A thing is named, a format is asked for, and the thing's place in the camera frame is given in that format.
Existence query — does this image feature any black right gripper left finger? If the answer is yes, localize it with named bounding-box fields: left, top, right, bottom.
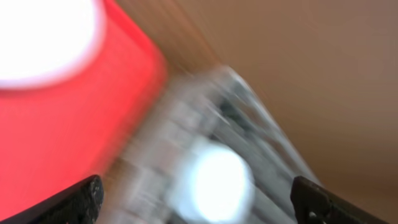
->
left=1, top=175, right=104, bottom=224

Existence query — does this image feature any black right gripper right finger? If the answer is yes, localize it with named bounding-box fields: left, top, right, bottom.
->
left=290, top=176, right=387, bottom=224

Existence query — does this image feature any large light blue plate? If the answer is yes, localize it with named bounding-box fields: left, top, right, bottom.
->
left=1, top=0, right=107, bottom=90

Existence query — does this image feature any clear plastic waste bin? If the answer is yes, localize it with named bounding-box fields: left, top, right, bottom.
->
left=98, top=66, right=317, bottom=224

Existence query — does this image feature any red plastic tray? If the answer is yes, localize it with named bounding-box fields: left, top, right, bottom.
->
left=1, top=1, right=167, bottom=221

